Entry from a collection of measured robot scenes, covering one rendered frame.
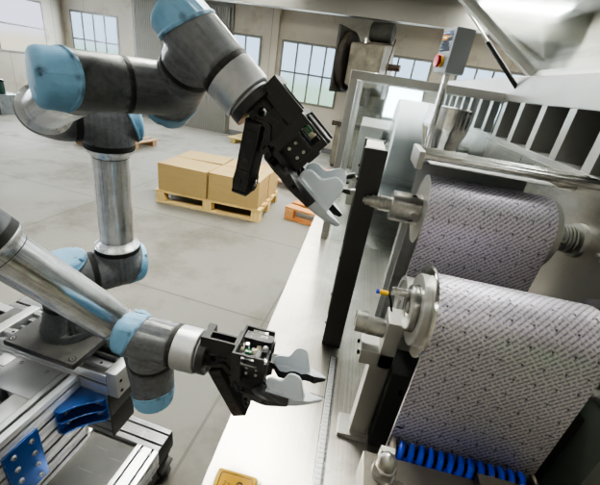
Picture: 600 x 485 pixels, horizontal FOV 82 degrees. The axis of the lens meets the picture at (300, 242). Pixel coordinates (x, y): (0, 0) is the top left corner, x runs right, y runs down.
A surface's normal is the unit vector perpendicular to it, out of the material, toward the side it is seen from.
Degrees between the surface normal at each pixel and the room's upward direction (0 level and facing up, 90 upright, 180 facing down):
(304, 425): 0
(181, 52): 110
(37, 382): 0
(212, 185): 90
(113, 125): 93
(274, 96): 90
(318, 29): 90
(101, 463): 0
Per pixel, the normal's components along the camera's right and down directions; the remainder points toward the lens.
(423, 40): -0.26, 0.39
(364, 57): -0.46, 0.36
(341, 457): 0.14, -0.89
